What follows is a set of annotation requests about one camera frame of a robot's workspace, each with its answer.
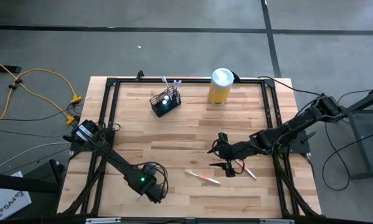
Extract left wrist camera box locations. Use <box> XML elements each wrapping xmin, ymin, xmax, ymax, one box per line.
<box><xmin>142</xmin><ymin>164</ymin><xmax>158</xmax><ymax>175</ymax></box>

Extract grey white cable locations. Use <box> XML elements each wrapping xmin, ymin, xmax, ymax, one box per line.
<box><xmin>0</xmin><ymin>141</ymin><xmax>72</xmax><ymax>174</ymax></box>

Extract black floor cable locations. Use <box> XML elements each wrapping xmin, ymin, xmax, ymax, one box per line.
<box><xmin>0</xmin><ymin>126</ymin><xmax>69</xmax><ymax>138</ymax></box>
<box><xmin>0</xmin><ymin>102</ymin><xmax>81</xmax><ymax>123</ymax></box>

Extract silver aluminium bracket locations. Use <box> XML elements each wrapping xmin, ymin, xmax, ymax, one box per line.
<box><xmin>258</xmin><ymin>218</ymin><xmax>295</xmax><ymax>224</ymax></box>
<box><xmin>85</xmin><ymin>217</ymin><xmax>122</xmax><ymax>224</ymax></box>

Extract black cart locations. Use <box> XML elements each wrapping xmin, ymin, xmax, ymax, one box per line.
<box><xmin>0</xmin><ymin>159</ymin><xmax>67</xmax><ymax>195</ymax></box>

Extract black flat bar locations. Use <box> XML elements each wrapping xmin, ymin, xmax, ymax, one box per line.
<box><xmin>0</xmin><ymin>64</ymin><xmax>22</xmax><ymax>75</ymax></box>

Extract black wire caddy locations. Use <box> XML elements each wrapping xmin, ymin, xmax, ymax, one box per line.
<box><xmin>148</xmin><ymin>85</ymin><xmax>182</xmax><ymax>118</ymax></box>

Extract orange white toothbrush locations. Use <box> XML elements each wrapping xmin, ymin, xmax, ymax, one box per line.
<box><xmin>235</xmin><ymin>159</ymin><xmax>258</xmax><ymax>181</ymax></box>
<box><xmin>184</xmin><ymin>168</ymin><xmax>222</xmax><ymax>186</ymax></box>

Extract grey metal stand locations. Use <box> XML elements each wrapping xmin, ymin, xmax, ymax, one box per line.
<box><xmin>341</xmin><ymin>85</ymin><xmax>373</xmax><ymax>182</ymax></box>

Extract black table frame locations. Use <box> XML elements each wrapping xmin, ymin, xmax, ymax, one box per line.
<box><xmin>57</xmin><ymin>76</ymin><xmax>323</xmax><ymax>218</ymax></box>

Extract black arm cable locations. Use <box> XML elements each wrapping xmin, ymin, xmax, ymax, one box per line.
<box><xmin>257</xmin><ymin>75</ymin><xmax>326</xmax><ymax>97</ymax></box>

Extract yellow extension cord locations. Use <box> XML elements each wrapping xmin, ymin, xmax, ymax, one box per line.
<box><xmin>0</xmin><ymin>55</ymin><xmax>83</xmax><ymax>104</ymax></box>
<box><xmin>0</xmin><ymin>79</ymin><xmax>77</xmax><ymax>138</ymax></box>

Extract black looped cable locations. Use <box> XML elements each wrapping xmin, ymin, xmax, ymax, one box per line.
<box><xmin>321</xmin><ymin>121</ymin><xmax>373</xmax><ymax>192</ymax></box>

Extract yellow wipes canister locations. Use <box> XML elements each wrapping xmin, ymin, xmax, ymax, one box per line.
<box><xmin>207</xmin><ymin>67</ymin><xmax>235</xmax><ymax>106</ymax></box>

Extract white printed box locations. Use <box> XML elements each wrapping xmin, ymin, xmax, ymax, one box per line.
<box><xmin>0</xmin><ymin>170</ymin><xmax>33</xmax><ymax>222</ymax></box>

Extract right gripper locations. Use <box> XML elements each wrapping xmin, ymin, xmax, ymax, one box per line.
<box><xmin>207</xmin><ymin>141</ymin><xmax>252</xmax><ymax>178</ymax></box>

